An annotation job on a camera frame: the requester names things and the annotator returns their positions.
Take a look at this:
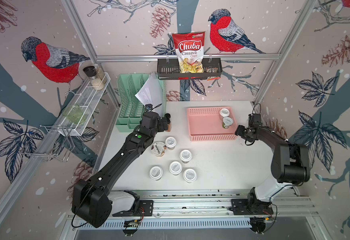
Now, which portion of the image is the green white-lid yogurt cup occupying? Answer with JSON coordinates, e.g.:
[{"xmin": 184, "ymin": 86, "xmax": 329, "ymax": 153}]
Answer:
[{"xmin": 222, "ymin": 117, "xmax": 234, "ymax": 129}]

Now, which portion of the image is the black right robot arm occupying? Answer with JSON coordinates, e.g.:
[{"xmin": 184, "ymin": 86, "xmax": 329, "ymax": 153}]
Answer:
[{"xmin": 235, "ymin": 114, "xmax": 310, "ymax": 204}]

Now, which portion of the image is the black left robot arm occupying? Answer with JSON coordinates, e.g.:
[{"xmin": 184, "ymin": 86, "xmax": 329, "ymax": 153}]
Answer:
[{"xmin": 72, "ymin": 111, "xmax": 171, "ymax": 228}]

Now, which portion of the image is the brown foil-lid yogurt cup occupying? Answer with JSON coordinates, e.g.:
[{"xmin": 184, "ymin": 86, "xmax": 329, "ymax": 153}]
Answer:
[{"xmin": 151, "ymin": 142, "xmax": 167, "ymax": 158}]

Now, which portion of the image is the pink plastic basket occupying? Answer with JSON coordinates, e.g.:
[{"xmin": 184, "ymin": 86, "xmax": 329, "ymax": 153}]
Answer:
[{"xmin": 187, "ymin": 106, "xmax": 238, "ymax": 142}]

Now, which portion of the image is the orange spice jar black lid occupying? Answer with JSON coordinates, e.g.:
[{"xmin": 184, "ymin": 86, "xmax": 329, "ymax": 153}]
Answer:
[{"xmin": 166, "ymin": 123, "xmax": 172, "ymax": 132}]

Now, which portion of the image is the green plastic file organizer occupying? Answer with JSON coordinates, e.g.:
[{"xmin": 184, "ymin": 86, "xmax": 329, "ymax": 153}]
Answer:
[{"xmin": 115, "ymin": 73, "xmax": 167, "ymax": 133}]

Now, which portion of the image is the white paper stack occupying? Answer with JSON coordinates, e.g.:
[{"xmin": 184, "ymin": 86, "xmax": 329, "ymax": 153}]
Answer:
[{"xmin": 135, "ymin": 72, "xmax": 165, "ymax": 117}]

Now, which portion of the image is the green glass cup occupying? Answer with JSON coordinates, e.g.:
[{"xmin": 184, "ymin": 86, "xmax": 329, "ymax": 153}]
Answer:
[{"xmin": 62, "ymin": 104, "xmax": 86, "ymax": 125}]

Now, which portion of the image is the black-lid spice jar on shelf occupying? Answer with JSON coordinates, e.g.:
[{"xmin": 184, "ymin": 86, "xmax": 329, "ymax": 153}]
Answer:
[{"xmin": 83, "ymin": 66, "xmax": 105, "ymax": 91}]

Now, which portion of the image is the red Chuba cassava chips bag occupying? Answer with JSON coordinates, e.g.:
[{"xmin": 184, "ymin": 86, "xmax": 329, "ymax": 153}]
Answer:
[{"xmin": 172, "ymin": 32, "xmax": 205, "ymax": 74}]

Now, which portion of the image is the black wall-mounted basket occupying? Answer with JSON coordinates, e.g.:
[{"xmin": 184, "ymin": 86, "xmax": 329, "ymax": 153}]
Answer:
[{"xmin": 157, "ymin": 58, "xmax": 223, "ymax": 80}]

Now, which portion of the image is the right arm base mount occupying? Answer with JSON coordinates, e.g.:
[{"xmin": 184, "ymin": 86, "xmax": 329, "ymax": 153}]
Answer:
[{"xmin": 229, "ymin": 188, "xmax": 277, "ymax": 234}]

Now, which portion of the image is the white wire wall shelf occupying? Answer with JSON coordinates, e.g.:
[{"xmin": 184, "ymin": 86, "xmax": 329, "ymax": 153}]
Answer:
[{"xmin": 57, "ymin": 73, "xmax": 110, "ymax": 136}]

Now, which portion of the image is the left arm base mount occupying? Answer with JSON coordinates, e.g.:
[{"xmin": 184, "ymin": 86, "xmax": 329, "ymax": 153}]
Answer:
[{"xmin": 108, "ymin": 190, "xmax": 154, "ymax": 236}]

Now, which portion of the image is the chrome wire rack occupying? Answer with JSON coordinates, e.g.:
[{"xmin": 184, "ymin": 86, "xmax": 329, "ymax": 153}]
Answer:
[{"xmin": 18, "ymin": 125, "xmax": 75, "ymax": 163}]

